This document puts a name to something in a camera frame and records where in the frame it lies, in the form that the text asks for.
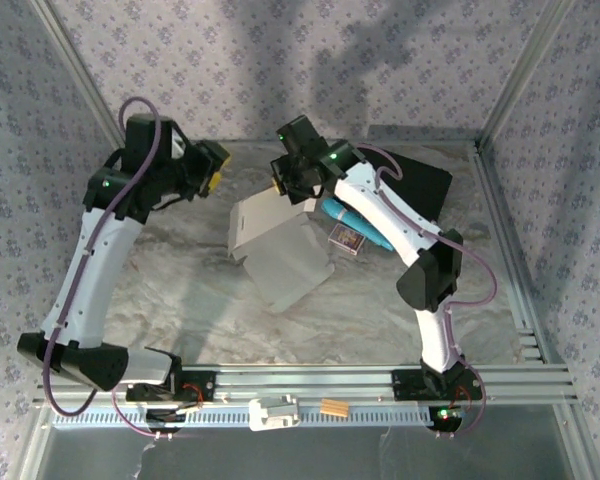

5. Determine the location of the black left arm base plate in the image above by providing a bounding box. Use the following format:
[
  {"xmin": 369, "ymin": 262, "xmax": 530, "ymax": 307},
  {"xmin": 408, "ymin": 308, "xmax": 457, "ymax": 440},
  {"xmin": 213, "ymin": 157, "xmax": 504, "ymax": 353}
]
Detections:
[{"xmin": 124, "ymin": 367, "xmax": 217, "ymax": 404}]

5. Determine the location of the light blue tube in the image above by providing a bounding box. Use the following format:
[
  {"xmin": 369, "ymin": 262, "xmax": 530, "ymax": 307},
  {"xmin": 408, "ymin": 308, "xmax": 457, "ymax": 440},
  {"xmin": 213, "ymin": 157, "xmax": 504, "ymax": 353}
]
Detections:
[{"xmin": 321, "ymin": 198, "xmax": 396, "ymax": 252}]

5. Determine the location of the small orange block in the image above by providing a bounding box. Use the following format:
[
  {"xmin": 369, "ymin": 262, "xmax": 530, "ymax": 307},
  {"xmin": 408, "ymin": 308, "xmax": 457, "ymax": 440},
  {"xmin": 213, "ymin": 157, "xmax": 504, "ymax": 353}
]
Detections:
[{"xmin": 319, "ymin": 398, "xmax": 350, "ymax": 417}]

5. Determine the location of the black rectangular case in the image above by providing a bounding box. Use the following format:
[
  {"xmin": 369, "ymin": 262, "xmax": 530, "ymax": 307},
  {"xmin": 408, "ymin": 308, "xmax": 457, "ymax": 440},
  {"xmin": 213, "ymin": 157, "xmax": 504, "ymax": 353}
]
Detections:
[{"xmin": 364, "ymin": 147, "xmax": 454, "ymax": 221}]

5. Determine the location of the small purple card box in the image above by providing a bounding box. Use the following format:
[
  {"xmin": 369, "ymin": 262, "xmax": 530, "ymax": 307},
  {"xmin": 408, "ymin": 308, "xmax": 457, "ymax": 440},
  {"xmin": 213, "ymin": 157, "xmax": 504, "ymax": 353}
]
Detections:
[{"xmin": 328, "ymin": 223, "xmax": 366, "ymax": 256}]

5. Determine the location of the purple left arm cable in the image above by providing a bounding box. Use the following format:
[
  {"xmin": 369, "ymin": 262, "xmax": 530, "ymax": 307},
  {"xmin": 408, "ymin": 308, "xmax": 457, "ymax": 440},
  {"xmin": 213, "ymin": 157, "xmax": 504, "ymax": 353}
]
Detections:
[{"xmin": 42, "ymin": 96, "xmax": 176, "ymax": 442}]

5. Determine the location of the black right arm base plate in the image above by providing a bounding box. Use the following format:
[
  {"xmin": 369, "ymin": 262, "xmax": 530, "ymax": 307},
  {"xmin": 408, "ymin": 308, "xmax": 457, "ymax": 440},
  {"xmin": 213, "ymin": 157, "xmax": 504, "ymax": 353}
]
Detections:
[{"xmin": 390, "ymin": 368, "xmax": 485, "ymax": 402}]

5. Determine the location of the black controller board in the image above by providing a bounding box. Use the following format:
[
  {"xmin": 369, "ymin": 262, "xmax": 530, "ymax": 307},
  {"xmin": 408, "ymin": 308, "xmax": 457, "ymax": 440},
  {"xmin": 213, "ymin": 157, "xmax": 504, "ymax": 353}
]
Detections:
[
  {"xmin": 144, "ymin": 407, "xmax": 187, "ymax": 434},
  {"xmin": 427, "ymin": 404, "xmax": 465, "ymax": 434}
]

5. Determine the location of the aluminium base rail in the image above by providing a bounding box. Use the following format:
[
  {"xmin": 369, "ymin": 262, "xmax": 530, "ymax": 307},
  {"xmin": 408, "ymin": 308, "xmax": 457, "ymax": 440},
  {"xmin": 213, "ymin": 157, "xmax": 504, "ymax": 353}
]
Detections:
[{"xmin": 32, "ymin": 363, "xmax": 579, "ymax": 406}]

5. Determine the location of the aluminium side rail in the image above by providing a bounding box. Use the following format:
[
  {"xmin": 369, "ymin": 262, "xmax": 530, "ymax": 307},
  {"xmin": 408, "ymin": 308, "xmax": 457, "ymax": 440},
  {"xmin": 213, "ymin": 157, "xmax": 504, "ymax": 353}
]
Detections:
[{"xmin": 472, "ymin": 142, "xmax": 567, "ymax": 369}]

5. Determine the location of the white plastic connector block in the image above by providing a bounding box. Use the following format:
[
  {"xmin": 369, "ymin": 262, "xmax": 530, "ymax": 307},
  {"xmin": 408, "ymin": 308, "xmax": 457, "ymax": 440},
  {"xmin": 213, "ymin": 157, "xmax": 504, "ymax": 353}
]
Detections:
[{"xmin": 248, "ymin": 394, "xmax": 301, "ymax": 432}]

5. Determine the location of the aluminium frame post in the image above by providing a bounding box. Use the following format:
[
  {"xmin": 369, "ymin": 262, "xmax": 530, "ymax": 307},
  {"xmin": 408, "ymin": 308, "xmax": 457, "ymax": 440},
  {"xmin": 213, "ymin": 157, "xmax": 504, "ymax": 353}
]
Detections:
[
  {"xmin": 29, "ymin": 0, "xmax": 130, "ymax": 154},
  {"xmin": 477, "ymin": 0, "xmax": 579, "ymax": 151}
]

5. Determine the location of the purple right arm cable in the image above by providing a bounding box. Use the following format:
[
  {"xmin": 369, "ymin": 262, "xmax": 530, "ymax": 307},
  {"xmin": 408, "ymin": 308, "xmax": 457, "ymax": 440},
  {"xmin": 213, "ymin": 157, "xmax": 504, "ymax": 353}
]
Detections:
[{"xmin": 354, "ymin": 143, "xmax": 499, "ymax": 441}]

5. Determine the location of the white slotted cable duct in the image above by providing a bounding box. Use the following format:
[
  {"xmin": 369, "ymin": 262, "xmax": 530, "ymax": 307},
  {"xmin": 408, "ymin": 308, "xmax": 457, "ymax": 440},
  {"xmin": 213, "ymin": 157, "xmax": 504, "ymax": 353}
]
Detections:
[{"xmin": 52, "ymin": 407, "xmax": 461, "ymax": 430}]

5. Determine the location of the aluminium frame leg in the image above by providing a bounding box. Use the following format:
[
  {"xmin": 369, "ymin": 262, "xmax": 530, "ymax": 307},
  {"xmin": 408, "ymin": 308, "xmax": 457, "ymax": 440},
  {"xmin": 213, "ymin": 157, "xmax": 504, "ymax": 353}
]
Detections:
[
  {"xmin": 554, "ymin": 403, "xmax": 600, "ymax": 480},
  {"xmin": 18, "ymin": 404, "xmax": 56, "ymax": 480}
]

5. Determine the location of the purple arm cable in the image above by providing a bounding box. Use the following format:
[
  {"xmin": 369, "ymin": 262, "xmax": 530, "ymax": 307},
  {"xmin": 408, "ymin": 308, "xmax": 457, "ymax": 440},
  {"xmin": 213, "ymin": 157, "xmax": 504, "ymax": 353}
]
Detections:
[
  {"xmin": 354, "ymin": 143, "xmax": 499, "ymax": 441},
  {"xmin": 42, "ymin": 96, "xmax": 176, "ymax": 442}
]

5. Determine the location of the white paper box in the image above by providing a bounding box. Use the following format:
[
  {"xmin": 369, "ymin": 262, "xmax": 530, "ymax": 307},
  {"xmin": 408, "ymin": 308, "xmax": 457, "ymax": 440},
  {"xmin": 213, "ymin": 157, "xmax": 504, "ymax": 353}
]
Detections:
[{"xmin": 227, "ymin": 185, "xmax": 337, "ymax": 315}]

